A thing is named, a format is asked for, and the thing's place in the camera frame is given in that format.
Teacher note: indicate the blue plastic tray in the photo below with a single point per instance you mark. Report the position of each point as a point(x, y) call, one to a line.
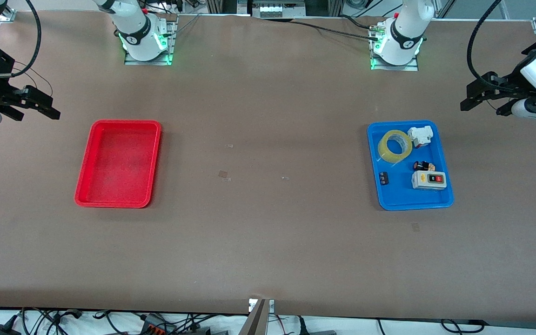
point(396, 193)

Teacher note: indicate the red plastic tray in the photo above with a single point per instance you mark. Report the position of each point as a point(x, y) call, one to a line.
point(118, 163)

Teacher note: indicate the small black terminal block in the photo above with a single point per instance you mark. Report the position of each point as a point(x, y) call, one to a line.
point(384, 178)

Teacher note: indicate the small black red push button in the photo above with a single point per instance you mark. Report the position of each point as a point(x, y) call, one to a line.
point(424, 166)

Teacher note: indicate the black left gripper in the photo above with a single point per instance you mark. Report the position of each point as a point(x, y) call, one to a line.
point(511, 82)

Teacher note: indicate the brown tape piece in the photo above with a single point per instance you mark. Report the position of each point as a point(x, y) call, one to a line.
point(223, 174)

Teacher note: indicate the grey switch box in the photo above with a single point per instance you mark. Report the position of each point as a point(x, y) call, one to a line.
point(428, 180)

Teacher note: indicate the metal corner bracket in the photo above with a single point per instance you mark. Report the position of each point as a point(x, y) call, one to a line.
point(7, 16)

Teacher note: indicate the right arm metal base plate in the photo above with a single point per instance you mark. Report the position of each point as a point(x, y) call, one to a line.
point(173, 42)

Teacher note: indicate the yellow tape roll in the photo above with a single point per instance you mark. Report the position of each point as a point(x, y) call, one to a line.
point(384, 151)

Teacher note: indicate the black power adapter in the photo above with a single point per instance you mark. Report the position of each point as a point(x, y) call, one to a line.
point(0, 330)

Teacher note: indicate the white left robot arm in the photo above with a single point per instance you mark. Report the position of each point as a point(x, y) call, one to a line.
point(407, 32)

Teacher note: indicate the white electrical connector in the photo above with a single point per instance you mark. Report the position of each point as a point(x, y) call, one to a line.
point(420, 137)

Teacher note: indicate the aluminium frame structure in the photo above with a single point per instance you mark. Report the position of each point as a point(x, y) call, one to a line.
point(272, 8)

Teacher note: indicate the aluminium profile with brackets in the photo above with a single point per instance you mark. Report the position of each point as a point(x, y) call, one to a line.
point(256, 321)

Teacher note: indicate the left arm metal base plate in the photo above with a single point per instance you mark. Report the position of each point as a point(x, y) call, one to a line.
point(393, 68)

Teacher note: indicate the orange connector block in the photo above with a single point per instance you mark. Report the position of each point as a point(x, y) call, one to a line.
point(156, 328)

